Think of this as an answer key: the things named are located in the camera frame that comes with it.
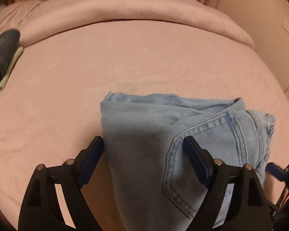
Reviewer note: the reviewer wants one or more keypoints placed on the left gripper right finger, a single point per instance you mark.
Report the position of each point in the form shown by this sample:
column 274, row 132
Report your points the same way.
column 248, row 209

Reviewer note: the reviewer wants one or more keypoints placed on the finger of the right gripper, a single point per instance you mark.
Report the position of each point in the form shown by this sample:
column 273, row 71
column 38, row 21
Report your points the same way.
column 276, row 171

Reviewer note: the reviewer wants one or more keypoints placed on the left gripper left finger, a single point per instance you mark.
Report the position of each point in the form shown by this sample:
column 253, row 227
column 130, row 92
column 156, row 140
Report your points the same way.
column 40, row 208

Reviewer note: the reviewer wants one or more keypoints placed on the light blue denim pants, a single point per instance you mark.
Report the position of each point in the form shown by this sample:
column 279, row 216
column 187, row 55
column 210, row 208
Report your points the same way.
column 154, row 183

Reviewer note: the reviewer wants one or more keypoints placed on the pink bed sheet mattress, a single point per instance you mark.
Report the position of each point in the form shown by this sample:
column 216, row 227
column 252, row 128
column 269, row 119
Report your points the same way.
column 50, row 107

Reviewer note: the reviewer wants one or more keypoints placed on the pale green folded cloth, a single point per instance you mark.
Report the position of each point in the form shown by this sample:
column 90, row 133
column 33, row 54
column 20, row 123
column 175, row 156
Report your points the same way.
column 10, row 67

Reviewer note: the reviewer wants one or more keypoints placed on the dark folded jeans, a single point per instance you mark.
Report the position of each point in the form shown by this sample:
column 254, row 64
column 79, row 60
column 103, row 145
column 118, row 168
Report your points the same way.
column 8, row 44

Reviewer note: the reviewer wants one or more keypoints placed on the pink pillow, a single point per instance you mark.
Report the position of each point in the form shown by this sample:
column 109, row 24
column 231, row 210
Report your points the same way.
column 16, row 14

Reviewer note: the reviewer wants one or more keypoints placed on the pink duvet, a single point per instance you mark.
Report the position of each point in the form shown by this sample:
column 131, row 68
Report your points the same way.
column 55, row 16

